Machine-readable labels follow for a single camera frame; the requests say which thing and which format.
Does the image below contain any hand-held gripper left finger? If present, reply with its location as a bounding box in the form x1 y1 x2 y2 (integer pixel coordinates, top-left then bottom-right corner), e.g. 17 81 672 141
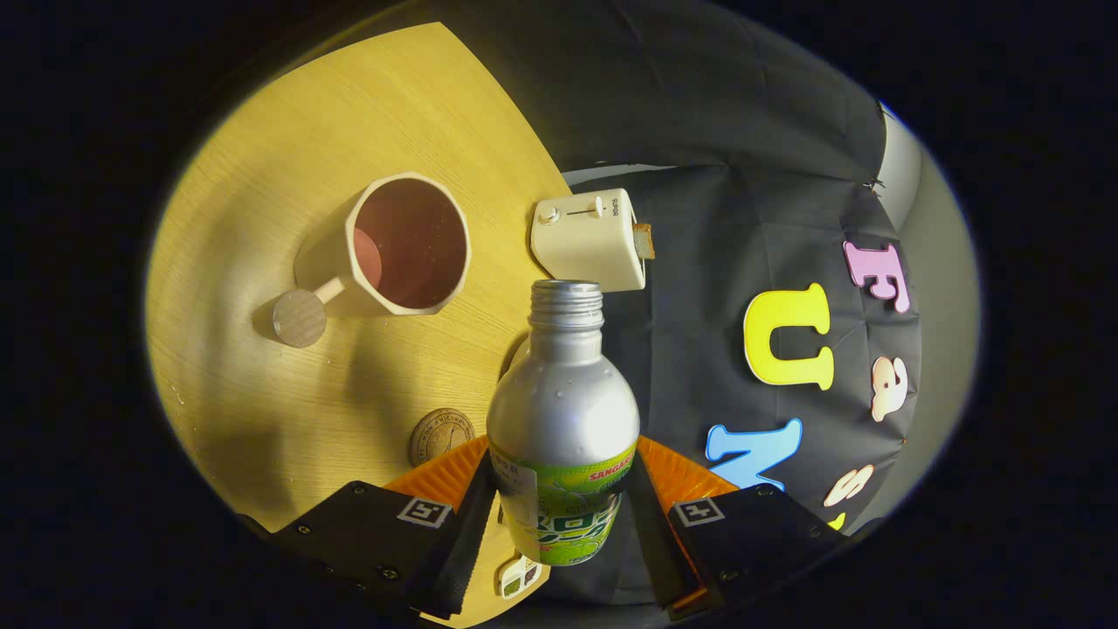
253 434 499 621

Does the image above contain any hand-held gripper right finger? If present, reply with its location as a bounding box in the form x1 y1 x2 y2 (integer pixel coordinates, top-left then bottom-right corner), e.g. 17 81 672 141
627 434 850 622

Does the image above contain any round cork coaster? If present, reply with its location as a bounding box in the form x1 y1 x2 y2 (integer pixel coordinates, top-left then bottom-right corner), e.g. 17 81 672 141
408 408 477 467

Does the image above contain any silver green label juice bottle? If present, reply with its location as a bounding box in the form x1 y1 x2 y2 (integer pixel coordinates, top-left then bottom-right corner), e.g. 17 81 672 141
486 280 641 567

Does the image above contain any beige cup with wooden handle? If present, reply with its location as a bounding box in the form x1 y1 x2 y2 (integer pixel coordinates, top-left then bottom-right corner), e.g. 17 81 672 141
273 172 473 349

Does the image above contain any white divided bean dish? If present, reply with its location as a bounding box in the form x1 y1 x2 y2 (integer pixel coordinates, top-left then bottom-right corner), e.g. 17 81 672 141
496 555 544 600

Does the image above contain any wooden table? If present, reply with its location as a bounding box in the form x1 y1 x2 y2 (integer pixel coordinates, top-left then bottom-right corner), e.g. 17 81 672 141
144 22 573 629

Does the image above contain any white toaster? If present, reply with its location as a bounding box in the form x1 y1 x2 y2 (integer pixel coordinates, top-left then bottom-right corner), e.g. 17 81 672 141
530 188 656 293

